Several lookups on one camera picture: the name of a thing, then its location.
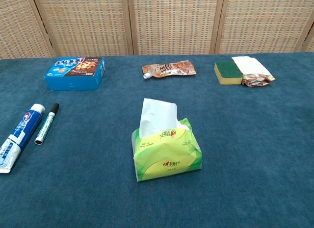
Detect white tissue sheet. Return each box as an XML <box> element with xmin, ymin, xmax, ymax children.
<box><xmin>139</xmin><ymin>98</ymin><xmax>178</xmax><ymax>138</ymax></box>

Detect green yellow tissue pack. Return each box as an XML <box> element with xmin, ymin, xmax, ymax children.
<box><xmin>131</xmin><ymin>118</ymin><xmax>203</xmax><ymax>182</ymax></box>

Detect brown spouted sauce pouch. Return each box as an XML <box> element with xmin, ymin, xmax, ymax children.
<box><xmin>141</xmin><ymin>60</ymin><xmax>197</xmax><ymax>79</ymax></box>

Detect green yellow sponge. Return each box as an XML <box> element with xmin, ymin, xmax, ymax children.
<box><xmin>213</xmin><ymin>60</ymin><xmax>243</xmax><ymax>86</ymax></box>

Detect blue tablecloth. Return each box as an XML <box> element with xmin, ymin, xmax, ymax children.
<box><xmin>0</xmin><ymin>51</ymin><xmax>314</xmax><ymax>228</ymax></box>

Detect woven folding screen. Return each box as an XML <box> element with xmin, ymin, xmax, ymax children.
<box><xmin>0</xmin><ymin>0</ymin><xmax>314</xmax><ymax>60</ymax></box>

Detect blue cookie box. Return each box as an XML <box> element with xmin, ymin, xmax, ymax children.
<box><xmin>44</xmin><ymin>56</ymin><xmax>106</xmax><ymax>91</ymax></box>

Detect white red snack packet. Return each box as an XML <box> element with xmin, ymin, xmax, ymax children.
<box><xmin>231</xmin><ymin>56</ymin><xmax>276</xmax><ymax>87</ymax></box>

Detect green black marker pen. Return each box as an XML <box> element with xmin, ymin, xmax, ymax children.
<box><xmin>34</xmin><ymin>102</ymin><xmax>60</xmax><ymax>145</ymax></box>

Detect blue white toothpaste tube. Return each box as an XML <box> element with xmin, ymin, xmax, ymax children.
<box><xmin>0</xmin><ymin>103</ymin><xmax>46</xmax><ymax>174</ymax></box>

